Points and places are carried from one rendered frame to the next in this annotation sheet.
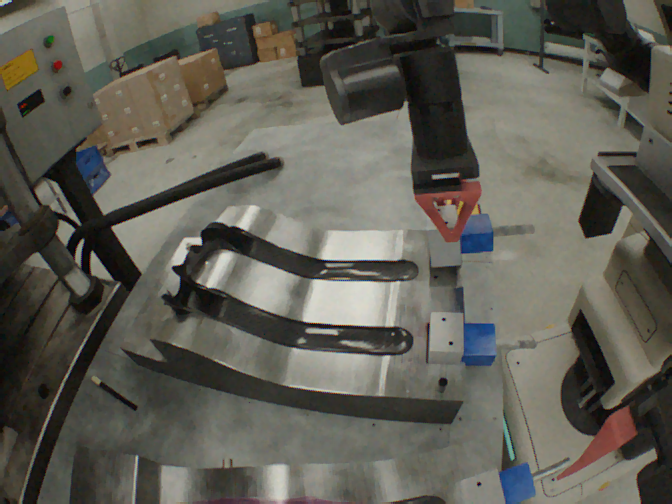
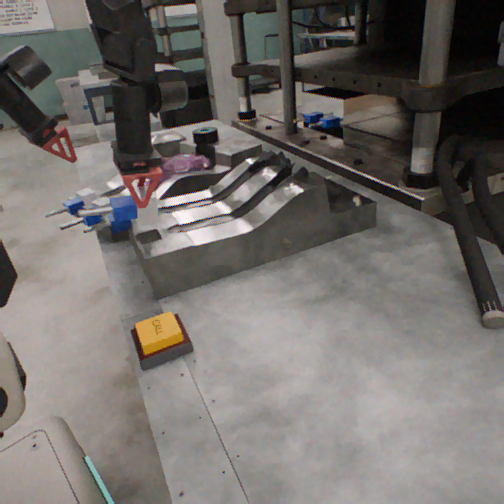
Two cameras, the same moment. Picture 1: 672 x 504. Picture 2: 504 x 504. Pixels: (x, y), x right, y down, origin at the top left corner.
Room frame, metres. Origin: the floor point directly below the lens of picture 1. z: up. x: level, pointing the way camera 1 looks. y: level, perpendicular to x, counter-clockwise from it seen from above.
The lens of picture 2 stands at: (0.94, -0.45, 1.24)
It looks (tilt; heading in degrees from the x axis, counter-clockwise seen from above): 30 degrees down; 139
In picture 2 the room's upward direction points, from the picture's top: 7 degrees counter-clockwise
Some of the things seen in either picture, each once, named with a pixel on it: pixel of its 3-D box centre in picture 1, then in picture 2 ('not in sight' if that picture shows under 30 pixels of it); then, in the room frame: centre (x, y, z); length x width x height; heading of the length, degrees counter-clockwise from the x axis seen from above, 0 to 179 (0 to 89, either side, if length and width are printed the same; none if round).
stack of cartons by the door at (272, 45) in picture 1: (277, 39); not in sight; (7.16, 0.30, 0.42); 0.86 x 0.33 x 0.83; 67
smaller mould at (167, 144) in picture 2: not in sight; (157, 147); (-0.46, 0.34, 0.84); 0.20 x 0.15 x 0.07; 70
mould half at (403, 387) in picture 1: (277, 299); (246, 208); (0.31, 0.09, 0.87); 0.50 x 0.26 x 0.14; 70
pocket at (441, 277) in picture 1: (445, 281); (150, 245); (0.28, -0.14, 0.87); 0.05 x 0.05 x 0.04; 70
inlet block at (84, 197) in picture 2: not in sight; (70, 207); (-0.12, -0.14, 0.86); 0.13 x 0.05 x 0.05; 88
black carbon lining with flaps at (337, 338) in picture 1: (276, 283); (236, 188); (0.29, 0.08, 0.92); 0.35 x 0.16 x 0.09; 70
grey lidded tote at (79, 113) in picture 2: not in sight; (86, 110); (-5.94, 2.37, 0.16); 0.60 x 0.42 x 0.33; 63
